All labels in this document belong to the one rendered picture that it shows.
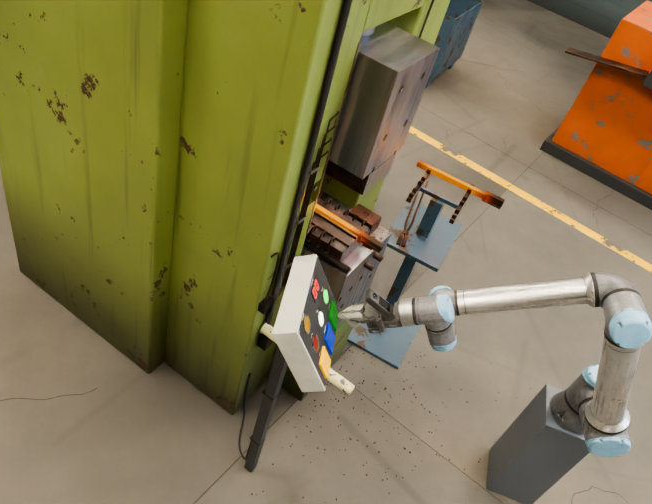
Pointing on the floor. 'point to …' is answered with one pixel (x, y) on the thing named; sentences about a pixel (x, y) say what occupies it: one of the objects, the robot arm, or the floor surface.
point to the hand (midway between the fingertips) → (340, 313)
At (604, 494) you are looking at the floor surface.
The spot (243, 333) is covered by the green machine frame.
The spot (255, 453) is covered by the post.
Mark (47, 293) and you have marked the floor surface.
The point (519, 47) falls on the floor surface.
